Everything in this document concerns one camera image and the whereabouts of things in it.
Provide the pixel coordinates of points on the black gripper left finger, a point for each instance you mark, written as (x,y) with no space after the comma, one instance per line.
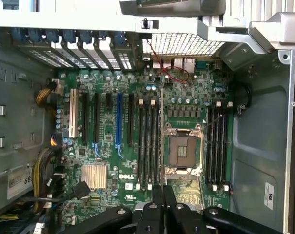
(152,219)

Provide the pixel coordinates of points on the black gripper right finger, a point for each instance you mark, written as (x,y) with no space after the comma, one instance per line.
(179,219)

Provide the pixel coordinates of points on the black RAM slot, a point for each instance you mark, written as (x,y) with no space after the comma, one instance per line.
(157,146)
(220,151)
(215,151)
(209,151)
(141,146)
(146,146)
(152,146)
(226,151)

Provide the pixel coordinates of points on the metal socket cover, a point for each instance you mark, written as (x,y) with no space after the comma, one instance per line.
(176,173)

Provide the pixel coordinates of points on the CPU socket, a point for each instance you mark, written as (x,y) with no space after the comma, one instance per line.
(183,151)

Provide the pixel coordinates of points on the silver finned heatsink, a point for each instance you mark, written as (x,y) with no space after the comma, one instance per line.
(94,176)

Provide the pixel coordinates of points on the green Dell motherboard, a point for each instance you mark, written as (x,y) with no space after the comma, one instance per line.
(108,157)

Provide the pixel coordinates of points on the white certification label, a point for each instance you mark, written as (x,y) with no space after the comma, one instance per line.
(269,195)

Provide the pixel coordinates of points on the long black expansion slot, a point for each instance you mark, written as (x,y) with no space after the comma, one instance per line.
(131,119)
(96,117)
(85,117)

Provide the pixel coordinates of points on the thin metal locking lever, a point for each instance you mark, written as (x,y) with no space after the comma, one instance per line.
(212,122)

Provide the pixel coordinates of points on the blue expansion slot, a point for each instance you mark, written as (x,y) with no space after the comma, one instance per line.
(119,119)

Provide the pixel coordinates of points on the open metal PC case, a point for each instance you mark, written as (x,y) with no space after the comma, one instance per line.
(259,146)

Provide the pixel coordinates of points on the short black expansion slot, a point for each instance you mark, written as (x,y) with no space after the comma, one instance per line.
(109,100)

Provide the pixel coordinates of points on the white expansion slot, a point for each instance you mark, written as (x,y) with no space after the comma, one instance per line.
(73,114)

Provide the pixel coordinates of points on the white service tag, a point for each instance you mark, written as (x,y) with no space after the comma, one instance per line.
(18,185)

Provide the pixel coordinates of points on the silver power supply housing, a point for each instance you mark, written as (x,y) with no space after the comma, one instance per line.
(20,109)

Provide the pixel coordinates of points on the blue expansion slot clip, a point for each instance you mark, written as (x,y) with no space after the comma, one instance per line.
(69,36)
(85,37)
(35,36)
(119,39)
(52,36)
(19,36)

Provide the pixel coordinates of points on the black intrusion switch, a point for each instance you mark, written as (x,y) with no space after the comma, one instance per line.
(146,23)

